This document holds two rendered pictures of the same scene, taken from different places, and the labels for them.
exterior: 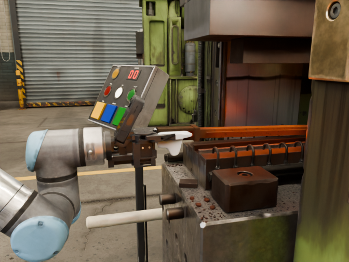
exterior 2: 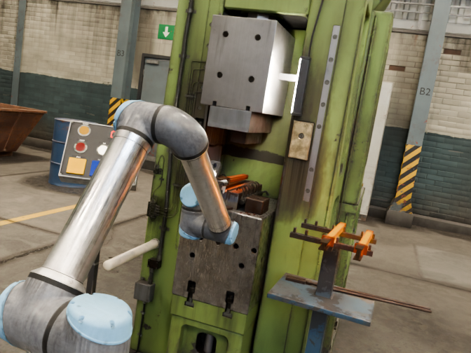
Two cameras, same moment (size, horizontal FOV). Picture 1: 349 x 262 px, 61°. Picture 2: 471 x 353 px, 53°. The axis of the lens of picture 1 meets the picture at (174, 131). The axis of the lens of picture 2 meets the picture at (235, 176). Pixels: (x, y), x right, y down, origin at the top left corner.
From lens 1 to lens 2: 1.80 m
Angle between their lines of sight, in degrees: 58
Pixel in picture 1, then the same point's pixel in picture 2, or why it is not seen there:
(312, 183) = (285, 197)
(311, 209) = (284, 207)
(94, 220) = (114, 262)
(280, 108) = not seen: hidden behind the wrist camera
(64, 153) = not seen: hidden behind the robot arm
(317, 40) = (293, 143)
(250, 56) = (246, 140)
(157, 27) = not seen: outside the picture
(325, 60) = (297, 151)
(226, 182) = (261, 201)
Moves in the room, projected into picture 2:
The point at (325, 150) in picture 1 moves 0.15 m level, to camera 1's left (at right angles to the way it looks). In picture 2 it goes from (292, 183) to (278, 185)
